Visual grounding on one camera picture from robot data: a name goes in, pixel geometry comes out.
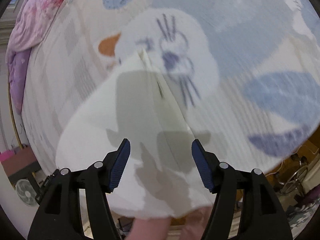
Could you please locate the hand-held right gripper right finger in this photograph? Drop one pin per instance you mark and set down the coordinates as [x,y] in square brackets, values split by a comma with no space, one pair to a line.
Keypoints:
[202,165]

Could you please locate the white standing fan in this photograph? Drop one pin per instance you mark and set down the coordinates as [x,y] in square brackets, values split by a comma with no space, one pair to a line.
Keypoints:
[25,192]

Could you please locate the purple floral quilt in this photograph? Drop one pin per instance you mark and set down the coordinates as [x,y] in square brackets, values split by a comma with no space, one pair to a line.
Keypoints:
[32,25]

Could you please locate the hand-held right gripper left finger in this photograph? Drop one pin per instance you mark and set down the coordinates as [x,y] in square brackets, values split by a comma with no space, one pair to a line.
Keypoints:
[120,165]

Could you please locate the wooden bed frame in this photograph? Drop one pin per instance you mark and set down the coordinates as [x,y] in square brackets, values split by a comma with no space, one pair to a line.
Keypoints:
[15,120]

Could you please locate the pink towel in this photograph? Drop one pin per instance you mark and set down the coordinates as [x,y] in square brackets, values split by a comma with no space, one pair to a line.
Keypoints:
[10,155]

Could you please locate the blue leaf printed bed sheet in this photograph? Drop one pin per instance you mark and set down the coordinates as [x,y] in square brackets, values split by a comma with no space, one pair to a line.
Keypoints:
[250,42]

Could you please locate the white snap-button jacket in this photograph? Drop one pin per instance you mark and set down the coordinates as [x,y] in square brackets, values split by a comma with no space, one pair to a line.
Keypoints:
[100,120]

